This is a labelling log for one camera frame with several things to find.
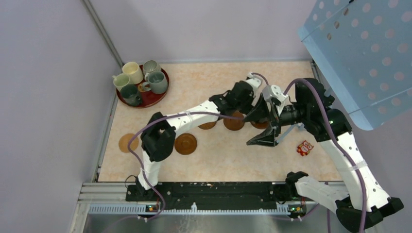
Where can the grey ribbed cup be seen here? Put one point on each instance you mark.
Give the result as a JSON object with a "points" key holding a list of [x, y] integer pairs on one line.
{"points": [[151, 66]]}

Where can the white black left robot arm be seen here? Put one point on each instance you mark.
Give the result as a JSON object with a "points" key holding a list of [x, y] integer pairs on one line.
{"points": [[158, 136]]}

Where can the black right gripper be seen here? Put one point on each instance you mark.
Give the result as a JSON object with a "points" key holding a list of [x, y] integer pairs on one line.
{"points": [[260, 111]]}

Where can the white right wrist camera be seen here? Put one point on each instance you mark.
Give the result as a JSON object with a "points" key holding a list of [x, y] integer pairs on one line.
{"points": [[273, 94]]}

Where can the dark red round tray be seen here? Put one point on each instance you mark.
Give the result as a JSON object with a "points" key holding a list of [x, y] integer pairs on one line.
{"points": [[141, 86]]}

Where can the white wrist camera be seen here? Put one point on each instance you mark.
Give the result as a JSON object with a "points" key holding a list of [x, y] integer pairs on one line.
{"points": [[254, 81], [273, 94]]}

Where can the blue perforated metal panel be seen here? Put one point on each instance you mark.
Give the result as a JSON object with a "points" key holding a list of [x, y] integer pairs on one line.
{"points": [[363, 48]]}

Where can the red owl sticker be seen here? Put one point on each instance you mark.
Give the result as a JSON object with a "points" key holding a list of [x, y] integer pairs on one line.
{"points": [[304, 148]]}

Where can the dark green mug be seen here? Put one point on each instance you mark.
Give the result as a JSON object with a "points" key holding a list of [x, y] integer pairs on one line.
{"points": [[131, 95]]}

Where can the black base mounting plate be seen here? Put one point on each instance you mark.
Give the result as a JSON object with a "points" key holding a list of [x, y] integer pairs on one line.
{"points": [[217, 195]]}

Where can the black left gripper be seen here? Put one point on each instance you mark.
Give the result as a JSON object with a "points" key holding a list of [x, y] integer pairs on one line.
{"points": [[250, 98]]}

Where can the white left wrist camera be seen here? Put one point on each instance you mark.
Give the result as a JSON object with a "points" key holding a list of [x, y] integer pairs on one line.
{"points": [[254, 81]]}

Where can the grey green mug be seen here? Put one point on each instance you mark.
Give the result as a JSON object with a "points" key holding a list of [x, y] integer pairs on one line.
{"points": [[156, 82]]}

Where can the aluminium frame rail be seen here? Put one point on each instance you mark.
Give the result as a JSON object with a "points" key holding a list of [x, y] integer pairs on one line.
{"points": [[102, 208]]}

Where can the pale green mug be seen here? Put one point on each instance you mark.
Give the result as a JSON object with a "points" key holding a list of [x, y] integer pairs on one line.
{"points": [[120, 81]]}

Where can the cream ceramic cup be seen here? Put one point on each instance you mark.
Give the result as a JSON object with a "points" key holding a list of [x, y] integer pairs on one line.
{"points": [[134, 72]]}

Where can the light brown wooden coaster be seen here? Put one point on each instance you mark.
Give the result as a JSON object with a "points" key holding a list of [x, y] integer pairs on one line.
{"points": [[124, 141]]}

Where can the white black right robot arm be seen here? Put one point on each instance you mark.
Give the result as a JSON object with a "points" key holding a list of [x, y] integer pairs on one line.
{"points": [[364, 203]]}

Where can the grey tripod stand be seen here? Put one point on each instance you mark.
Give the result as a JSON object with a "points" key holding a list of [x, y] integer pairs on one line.
{"points": [[300, 126]]}

